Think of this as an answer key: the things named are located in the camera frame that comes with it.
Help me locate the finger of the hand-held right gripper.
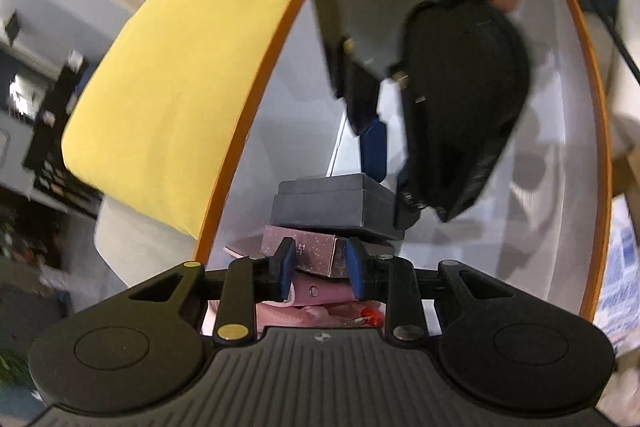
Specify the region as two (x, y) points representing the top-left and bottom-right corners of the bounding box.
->
(393, 177), (422, 231)
(320, 34), (389, 182)

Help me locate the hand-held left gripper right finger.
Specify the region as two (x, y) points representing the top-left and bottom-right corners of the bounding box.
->
(345, 237), (516, 344)

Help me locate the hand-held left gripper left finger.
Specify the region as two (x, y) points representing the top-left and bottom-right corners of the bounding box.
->
(127, 237), (297, 347)

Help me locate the purple printed card box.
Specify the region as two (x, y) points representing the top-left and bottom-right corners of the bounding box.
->
(261, 227), (353, 279)

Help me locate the pink snap pouch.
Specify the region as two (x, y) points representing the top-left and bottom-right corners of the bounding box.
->
(205, 234), (388, 338)

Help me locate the dark grey box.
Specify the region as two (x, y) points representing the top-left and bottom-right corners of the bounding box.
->
(271, 173), (407, 242)

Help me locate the orange cardboard box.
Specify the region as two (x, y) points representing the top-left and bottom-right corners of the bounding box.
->
(192, 0), (613, 339)

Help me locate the yellow cushion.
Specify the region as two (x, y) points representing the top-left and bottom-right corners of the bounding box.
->
(61, 0), (313, 240)

